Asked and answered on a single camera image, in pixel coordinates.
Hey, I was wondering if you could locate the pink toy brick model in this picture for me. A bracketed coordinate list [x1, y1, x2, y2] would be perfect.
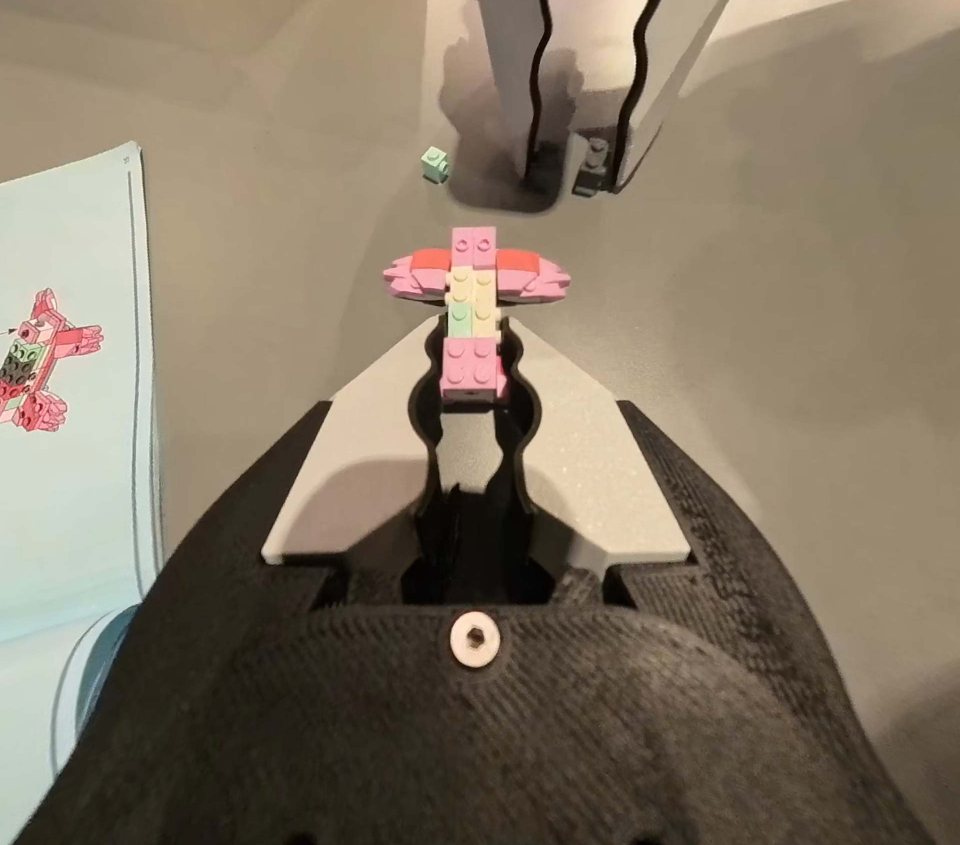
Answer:
[382, 226, 571, 415]

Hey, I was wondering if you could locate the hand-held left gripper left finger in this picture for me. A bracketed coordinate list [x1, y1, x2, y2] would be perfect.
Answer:
[262, 318, 445, 565]

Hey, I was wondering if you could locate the dark grey toy brick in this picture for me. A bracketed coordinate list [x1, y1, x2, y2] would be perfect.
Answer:
[571, 136, 612, 197]

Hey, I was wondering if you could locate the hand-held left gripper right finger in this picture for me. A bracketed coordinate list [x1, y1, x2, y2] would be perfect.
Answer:
[502, 318, 691, 572]

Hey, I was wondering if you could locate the open light blue instruction booklet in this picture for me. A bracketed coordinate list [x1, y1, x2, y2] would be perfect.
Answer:
[0, 140, 166, 809]

